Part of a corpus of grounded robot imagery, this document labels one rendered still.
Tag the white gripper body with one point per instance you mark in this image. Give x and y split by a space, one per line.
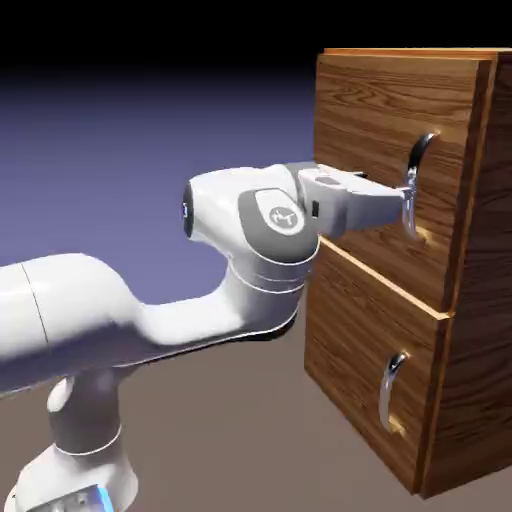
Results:
370 202

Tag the large wooden cabinet door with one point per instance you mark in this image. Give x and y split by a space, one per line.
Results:
372 120

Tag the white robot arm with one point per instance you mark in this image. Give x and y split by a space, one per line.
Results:
100 304

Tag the wooden cabinet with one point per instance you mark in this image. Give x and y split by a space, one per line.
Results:
484 280

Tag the small wooden cabinet door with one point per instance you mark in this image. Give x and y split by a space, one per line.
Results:
360 340

